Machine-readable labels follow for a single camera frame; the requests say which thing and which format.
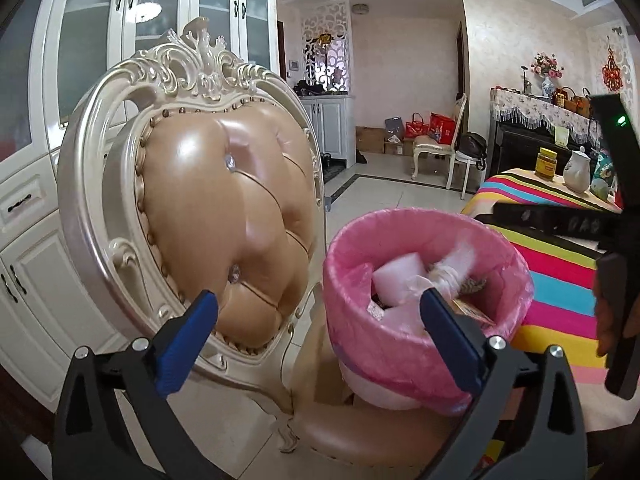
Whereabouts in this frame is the floral lace piano cover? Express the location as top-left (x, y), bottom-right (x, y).
top-left (490, 87), bottom-right (606, 146)

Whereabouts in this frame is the small red gift bag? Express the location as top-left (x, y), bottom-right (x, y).
top-left (405, 112), bottom-right (430, 138)

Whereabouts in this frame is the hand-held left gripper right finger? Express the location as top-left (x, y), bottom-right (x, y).
top-left (415, 289), bottom-right (588, 480)

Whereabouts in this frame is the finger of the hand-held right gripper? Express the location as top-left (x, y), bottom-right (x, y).
top-left (494, 203), bottom-right (621, 233)
top-left (474, 215), bottom-right (618, 252)

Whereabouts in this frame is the striped colourful tablecloth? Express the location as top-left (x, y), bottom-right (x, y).
top-left (460, 167), bottom-right (626, 386)

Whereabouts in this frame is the black upright piano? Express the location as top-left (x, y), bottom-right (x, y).
top-left (487, 120), bottom-right (601, 181)

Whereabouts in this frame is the white lattice screen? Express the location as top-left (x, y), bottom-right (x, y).
top-left (301, 0), bottom-right (351, 93)
top-left (587, 25), bottom-right (631, 96)

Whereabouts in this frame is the red knot hanging ornament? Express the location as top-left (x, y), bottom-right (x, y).
top-left (601, 35), bottom-right (624, 95)

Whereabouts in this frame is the tall white glass cabinet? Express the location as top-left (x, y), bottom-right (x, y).
top-left (0, 0), bottom-right (281, 411)

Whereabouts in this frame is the yellow lidded jar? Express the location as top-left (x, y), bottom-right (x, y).
top-left (536, 147), bottom-right (557, 179)

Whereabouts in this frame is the white carved side chair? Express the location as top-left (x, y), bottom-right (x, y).
top-left (412, 94), bottom-right (468, 196)

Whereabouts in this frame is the carved tufted dining chair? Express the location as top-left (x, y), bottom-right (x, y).
top-left (56, 16), bottom-right (451, 480)

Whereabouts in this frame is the blue white vase with flowers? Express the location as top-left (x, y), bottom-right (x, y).
top-left (531, 52), bottom-right (563, 97)

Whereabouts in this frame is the black shoulder bag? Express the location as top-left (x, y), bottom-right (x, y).
top-left (459, 132), bottom-right (488, 171)

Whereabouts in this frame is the person's right hand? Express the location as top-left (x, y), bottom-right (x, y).
top-left (596, 285), bottom-right (626, 356)

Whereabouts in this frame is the white ceramic teapot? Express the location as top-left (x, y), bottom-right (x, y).
top-left (563, 147), bottom-right (591, 196)

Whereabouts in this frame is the green floral bag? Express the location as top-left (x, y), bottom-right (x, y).
top-left (590, 152), bottom-right (621, 201)

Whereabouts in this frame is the pink lined trash bin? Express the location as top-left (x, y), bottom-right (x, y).
top-left (322, 210), bottom-right (536, 417)

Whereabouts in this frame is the white plastic bag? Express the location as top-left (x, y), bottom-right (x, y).
top-left (410, 239), bottom-right (493, 293)

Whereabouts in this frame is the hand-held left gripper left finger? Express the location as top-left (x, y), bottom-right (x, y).
top-left (52, 289), bottom-right (223, 480)

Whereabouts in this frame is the large cardboard box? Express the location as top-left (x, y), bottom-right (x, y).
top-left (356, 126), bottom-right (386, 154)

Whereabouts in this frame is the white shoe cabinet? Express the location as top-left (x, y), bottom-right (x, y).
top-left (299, 95), bottom-right (357, 171)

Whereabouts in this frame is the large red gift bag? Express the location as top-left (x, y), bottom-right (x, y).
top-left (429, 112), bottom-right (456, 143)

